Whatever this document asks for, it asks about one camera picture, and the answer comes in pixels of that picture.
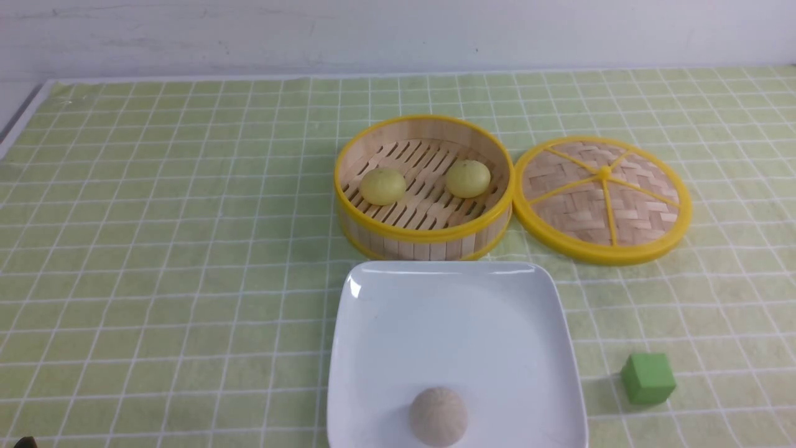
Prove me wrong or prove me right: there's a yellow steamed bun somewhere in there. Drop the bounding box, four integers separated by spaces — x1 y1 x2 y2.
445 159 492 198
359 167 407 206

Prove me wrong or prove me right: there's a yellow rimmed bamboo steamer basket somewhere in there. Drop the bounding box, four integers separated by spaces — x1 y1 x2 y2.
335 114 516 261

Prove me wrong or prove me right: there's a grey steamed bun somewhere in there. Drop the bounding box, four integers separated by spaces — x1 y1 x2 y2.
409 386 469 447

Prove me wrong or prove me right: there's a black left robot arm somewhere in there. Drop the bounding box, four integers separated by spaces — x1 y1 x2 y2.
12 436 38 448

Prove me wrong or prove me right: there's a green checkered tablecloth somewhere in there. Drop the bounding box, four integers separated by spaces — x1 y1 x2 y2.
1 67 794 447

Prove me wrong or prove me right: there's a green cube block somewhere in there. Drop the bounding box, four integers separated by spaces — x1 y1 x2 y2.
620 353 677 406

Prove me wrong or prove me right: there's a white square plate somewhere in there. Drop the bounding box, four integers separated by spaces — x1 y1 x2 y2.
326 261 589 447

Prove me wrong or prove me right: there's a yellow rimmed bamboo steamer lid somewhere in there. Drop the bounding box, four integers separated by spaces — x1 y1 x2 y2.
514 136 693 266

